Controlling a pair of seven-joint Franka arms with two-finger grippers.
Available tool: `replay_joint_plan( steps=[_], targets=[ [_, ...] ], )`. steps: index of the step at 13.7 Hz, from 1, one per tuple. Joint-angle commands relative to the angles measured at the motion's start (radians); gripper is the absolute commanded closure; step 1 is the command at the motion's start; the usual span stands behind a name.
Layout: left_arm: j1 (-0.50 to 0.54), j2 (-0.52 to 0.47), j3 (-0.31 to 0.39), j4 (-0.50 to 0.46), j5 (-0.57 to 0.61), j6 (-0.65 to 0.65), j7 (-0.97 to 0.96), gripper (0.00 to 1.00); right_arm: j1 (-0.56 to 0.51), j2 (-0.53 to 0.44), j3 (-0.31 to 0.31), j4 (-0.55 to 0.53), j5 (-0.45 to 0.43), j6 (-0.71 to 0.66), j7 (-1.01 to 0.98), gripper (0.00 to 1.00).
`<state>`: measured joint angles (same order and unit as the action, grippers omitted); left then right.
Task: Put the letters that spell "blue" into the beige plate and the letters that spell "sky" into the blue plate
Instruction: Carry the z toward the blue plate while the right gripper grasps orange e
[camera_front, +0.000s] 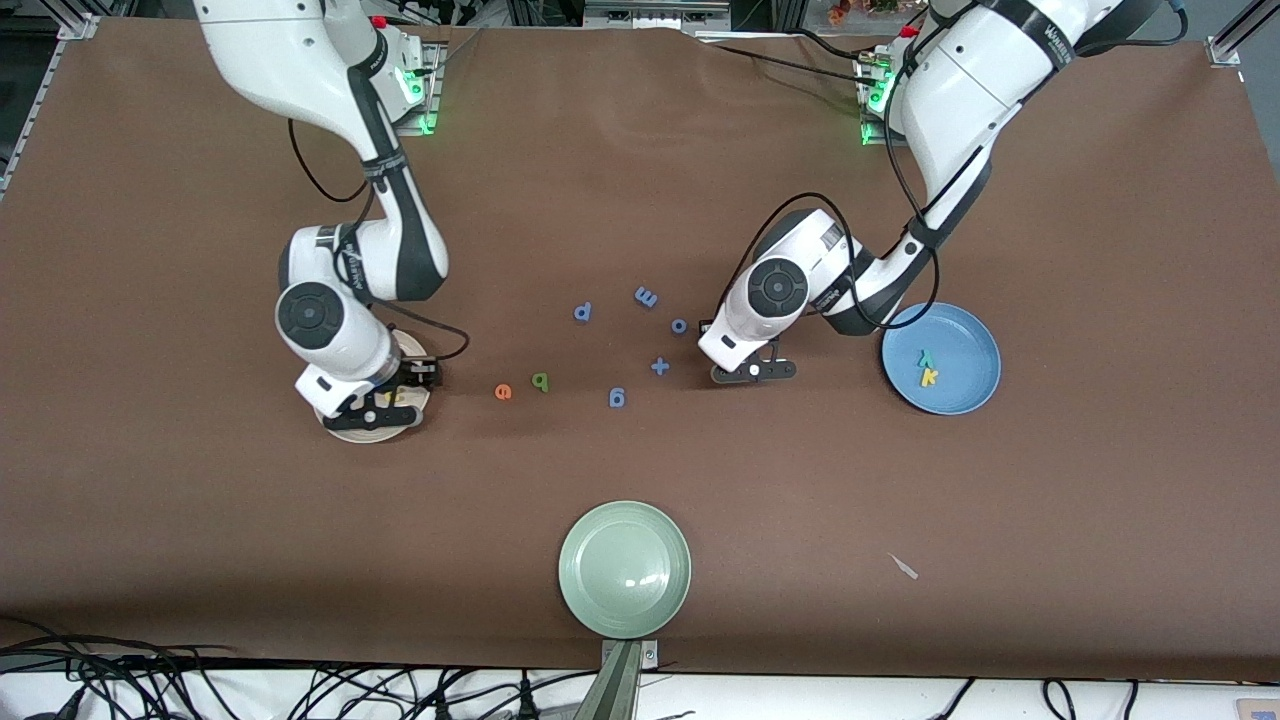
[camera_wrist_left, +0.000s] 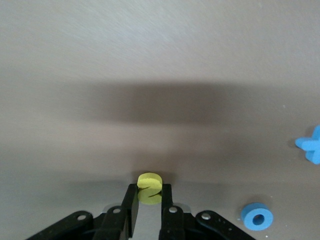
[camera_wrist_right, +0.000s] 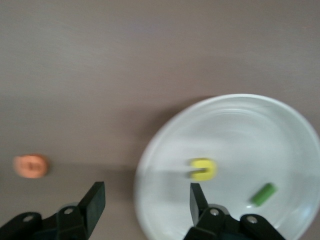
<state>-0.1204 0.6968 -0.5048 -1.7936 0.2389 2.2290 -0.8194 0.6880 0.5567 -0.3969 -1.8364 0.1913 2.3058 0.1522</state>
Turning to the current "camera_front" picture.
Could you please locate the beige brown plate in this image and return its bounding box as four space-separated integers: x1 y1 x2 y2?
313 330 434 444

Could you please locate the brown table cover sheet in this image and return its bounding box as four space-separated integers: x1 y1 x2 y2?
0 18 1280 683

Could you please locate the pale green plate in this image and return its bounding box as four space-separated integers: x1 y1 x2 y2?
558 501 693 640

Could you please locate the blue plate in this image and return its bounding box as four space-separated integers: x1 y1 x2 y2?
881 302 1002 416

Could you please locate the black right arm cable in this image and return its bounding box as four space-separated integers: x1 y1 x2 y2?
288 118 471 363

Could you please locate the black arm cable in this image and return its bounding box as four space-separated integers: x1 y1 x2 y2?
715 30 941 346
288 118 471 363

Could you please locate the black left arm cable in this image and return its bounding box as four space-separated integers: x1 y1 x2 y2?
715 30 941 346

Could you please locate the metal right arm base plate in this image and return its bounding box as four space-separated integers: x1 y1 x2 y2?
390 30 443 136

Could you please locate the black cable on table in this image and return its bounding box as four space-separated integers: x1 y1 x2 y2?
695 30 881 86

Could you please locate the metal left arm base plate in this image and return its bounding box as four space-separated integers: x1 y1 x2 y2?
860 50 967 149

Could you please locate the black cable tangle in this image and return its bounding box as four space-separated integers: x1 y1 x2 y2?
0 615 236 720
300 662 601 720

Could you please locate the aluminium frame crossbar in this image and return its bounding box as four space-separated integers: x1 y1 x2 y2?
585 0 731 31

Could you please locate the aluminium frame profile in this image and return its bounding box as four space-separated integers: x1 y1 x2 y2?
1205 0 1280 67
0 12 98 193

